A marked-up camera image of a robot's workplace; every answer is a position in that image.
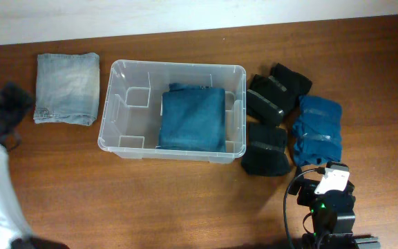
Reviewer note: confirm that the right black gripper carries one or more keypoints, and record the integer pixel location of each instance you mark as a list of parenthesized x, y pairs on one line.
[(308, 191)]

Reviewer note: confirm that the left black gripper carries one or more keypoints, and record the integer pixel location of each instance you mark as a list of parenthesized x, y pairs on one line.
[(23, 102)]

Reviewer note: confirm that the light blue jeans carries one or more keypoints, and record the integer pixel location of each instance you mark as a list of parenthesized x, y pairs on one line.
[(67, 88)]

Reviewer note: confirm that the dark blue jeans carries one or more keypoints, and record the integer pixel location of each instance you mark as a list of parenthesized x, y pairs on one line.
[(193, 119)]

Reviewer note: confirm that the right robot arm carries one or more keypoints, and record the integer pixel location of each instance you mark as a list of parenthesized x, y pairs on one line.
[(332, 217)]

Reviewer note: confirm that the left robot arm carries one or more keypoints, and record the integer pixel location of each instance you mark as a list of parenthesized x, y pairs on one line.
[(15, 232)]

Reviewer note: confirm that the clear plastic storage container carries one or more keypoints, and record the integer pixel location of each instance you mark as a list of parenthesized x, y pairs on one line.
[(132, 112)]

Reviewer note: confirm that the blue taped garment bundle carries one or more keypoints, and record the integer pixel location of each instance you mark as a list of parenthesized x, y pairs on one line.
[(317, 131)]

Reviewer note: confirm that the black garment bundle lower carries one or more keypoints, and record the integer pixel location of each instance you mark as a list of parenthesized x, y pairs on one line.
[(265, 154)]

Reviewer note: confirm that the black garment bundle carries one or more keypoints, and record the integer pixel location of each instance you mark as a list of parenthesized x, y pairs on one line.
[(295, 82), (265, 154)]

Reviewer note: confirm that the black garment bundle taped middle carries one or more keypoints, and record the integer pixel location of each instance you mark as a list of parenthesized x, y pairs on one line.
[(268, 100)]

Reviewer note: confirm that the black garment bundle upper right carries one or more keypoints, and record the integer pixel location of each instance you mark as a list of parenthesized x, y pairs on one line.
[(295, 82)]

